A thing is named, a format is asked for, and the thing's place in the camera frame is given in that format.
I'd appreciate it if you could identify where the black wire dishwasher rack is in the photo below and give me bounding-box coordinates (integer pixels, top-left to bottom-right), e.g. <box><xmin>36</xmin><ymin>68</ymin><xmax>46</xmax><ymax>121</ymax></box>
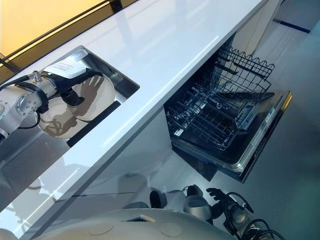
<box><xmin>211</xmin><ymin>45</ymin><xmax>275</xmax><ymax>94</ymax></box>
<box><xmin>165</xmin><ymin>86</ymin><xmax>252</xmax><ymax>152</ymax></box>

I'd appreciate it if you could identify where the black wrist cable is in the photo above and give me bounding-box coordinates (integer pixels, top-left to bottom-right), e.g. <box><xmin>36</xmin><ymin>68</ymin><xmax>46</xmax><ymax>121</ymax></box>
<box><xmin>0</xmin><ymin>79</ymin><xmax>51</xmax><ymax>130</ymax></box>
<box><xmin>223</xmin><ymin>191</ymin><xmax>285</xmax><ymax>240</ymax></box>

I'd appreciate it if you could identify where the large beige round plate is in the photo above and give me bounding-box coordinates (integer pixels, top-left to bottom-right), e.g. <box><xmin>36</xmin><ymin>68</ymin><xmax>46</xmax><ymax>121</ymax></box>
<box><xmin>71</xmin><ymin>73</ymin><xmax>117</xmax><ymax>123</ymax></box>

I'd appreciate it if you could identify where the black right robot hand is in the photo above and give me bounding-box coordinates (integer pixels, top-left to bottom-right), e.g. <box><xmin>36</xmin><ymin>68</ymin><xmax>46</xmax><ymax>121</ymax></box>
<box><xmin>205</xmin><ymin>186</ymin><xmax>232</xmax><ymax>208</ymax></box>

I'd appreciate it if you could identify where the black sink edge strip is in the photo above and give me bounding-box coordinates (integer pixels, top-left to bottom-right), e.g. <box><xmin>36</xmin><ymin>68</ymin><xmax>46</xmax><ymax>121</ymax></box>
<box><xmin>66</xmin><ymin>99</ymin><xmax>121</xmax><ymax>148</ymax></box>

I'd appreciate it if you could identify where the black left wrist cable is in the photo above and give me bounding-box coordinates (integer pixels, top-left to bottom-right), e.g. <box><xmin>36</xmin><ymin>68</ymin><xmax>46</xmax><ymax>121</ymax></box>
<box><xmin>0</xmin><ymin>79</ymin><xmax>51</xmax><ymax>130</ymax></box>

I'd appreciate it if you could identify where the open dishwasher door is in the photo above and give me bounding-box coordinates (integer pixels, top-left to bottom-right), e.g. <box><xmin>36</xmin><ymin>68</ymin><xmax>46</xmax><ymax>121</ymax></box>
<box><xmin>171</xmin><ymin>89</ymin><xmax>293</xmax><ymax>184</ymax></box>

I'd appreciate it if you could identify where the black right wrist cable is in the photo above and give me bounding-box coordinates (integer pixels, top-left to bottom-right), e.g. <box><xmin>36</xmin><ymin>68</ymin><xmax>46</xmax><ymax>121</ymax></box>
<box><xmin>223</xmin><ymin>191</ymin><xmax>285</xmax><ymax>240</ymax></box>

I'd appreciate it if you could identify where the silver robot leg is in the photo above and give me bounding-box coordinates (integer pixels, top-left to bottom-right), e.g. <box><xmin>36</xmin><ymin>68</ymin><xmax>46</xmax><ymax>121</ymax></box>
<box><xmin>181</xmin><ymin>184</ymin><xmax>214</xmax><ymax>222</ymax></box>
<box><xmin>149</xmin><ymin>189</ymin><xmax>186</xmax><ymax>210</ymax></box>

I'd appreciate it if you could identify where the grey cabinet front panel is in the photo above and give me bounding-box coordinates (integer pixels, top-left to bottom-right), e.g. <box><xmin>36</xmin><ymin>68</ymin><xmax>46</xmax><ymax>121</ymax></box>
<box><xmin>57</xmin><ymin>104</ymin><xmax>176</xmax><ymax>201</ymax></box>

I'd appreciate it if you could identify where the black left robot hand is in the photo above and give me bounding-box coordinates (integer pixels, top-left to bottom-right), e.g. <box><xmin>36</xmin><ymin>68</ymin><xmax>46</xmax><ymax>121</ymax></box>
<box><xmin>46</xmin><ymin>55</ymin><xmax>104</xmax><ymax>106</ymax></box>

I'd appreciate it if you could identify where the black window frame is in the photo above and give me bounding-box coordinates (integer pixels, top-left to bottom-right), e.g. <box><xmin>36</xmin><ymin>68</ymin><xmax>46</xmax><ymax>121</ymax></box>
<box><xmin>0</xmin><ymin>0</ymin><xmax>141</xmax><ymax>68</ymax></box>

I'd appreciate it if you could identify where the stainless steel sink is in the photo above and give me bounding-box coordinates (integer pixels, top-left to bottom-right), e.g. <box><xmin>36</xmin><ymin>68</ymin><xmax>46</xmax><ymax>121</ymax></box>
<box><xmin>0</xmin><ymin>44</ymin><xmax>141</xmax><ymax>198</ymax></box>

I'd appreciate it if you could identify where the dishwasher detergent dispenser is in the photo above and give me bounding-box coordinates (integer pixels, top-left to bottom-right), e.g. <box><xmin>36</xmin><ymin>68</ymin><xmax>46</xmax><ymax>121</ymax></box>
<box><xmin>234</xmin><ymin>104</ymin><xmax>259</xmax><ymax>131</ymax></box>

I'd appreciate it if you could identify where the pale robot torso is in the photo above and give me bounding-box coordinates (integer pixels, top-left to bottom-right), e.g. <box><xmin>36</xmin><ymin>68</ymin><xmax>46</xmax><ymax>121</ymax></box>
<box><xmin>0</xmin><ymin>206</ymin><xmax>227</xmax><ymax>240</ymax></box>

